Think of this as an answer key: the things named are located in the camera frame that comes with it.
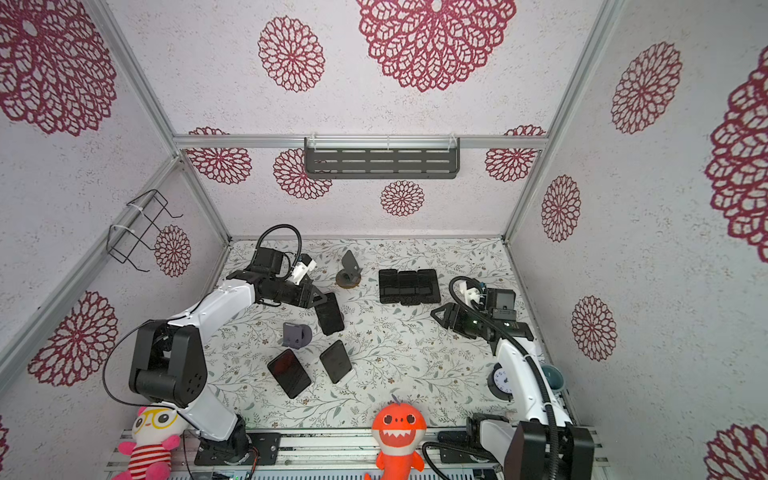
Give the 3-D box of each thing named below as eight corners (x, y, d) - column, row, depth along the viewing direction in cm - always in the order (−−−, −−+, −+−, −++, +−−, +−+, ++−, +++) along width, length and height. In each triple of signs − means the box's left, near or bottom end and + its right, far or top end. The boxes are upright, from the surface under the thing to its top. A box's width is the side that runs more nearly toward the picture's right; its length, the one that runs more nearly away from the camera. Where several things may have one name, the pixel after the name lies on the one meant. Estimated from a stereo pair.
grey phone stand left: (284, 349, 93) (278, 338, 87) (288, 333, 96) (282, 322, 90) (309, 349, 93) (304, 338, 87) (312, 333, 96) (307, 322, 90)
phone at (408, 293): (399, 304, 104) (399, 300, 102) (398, 275, 112) (398, 271, 110) (419, 304, 104) (420, 300, 102) (416, 275, 112) (417, 271, 110)
